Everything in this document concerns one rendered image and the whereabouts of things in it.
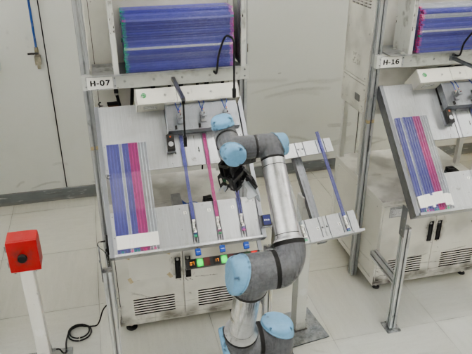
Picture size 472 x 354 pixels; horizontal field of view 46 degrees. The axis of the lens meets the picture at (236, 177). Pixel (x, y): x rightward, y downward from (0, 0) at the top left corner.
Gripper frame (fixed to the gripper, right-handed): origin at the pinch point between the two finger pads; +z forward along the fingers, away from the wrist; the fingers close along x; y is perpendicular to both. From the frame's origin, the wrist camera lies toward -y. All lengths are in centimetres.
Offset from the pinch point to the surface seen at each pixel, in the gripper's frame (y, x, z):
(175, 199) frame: -34, -75, 55
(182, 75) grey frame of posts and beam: -53, -64, -11
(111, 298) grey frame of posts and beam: 31, -63, 56
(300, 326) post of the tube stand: -30, -7, 122
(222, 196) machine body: -55, -61, 66
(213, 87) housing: -59, -53, -2
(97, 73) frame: -27, -91, -23
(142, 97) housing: -34, -74, -8
